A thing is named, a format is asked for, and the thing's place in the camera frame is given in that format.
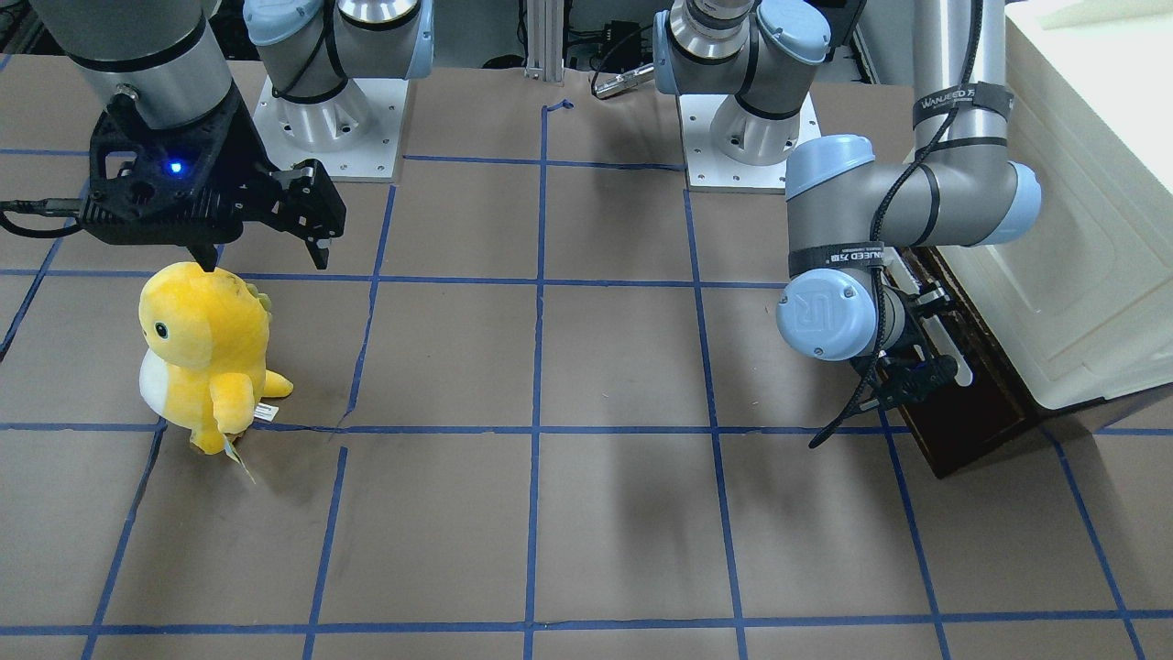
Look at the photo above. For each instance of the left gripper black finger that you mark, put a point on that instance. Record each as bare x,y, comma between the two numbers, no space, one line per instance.
914,382
932,301

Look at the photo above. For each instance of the white drawer handle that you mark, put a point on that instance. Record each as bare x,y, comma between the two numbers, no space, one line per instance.
932,327

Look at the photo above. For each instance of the yellow plush dinosaur toy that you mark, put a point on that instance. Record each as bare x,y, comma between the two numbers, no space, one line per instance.
206,364

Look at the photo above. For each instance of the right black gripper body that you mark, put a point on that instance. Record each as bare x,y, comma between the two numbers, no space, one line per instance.
240,147

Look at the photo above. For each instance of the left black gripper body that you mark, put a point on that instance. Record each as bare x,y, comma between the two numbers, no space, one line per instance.
919,375

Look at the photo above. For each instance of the dark brown wooden drawer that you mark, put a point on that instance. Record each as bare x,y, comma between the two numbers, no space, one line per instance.
957,424

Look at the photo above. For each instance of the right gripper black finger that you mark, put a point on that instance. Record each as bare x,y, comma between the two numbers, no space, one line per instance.
309,207
206,256

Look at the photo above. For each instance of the aluminium frame post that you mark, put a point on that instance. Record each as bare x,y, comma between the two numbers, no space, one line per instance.
544,41

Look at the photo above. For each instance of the cream plastic storage box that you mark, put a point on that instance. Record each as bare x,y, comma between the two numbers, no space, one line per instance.
1081,302

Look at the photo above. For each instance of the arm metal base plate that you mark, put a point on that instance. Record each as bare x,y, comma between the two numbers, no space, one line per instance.
356,136
729,150

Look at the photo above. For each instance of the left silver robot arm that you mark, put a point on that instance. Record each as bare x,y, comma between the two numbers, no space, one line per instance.
844,207

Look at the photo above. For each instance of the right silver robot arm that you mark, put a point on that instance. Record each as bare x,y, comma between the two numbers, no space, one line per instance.
166,54

